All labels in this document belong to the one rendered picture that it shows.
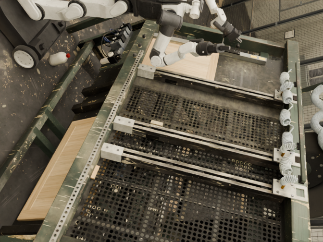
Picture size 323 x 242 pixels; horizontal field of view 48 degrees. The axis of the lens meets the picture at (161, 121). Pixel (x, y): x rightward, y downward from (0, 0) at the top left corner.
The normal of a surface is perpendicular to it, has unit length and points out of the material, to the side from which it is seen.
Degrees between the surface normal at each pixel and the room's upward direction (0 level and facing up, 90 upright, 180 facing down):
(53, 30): 0
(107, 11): 90
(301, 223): 58
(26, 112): 0
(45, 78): 0
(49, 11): 90
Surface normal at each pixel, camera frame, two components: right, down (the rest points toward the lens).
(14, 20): 0.87, -0.16
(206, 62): 0.11, -0.68
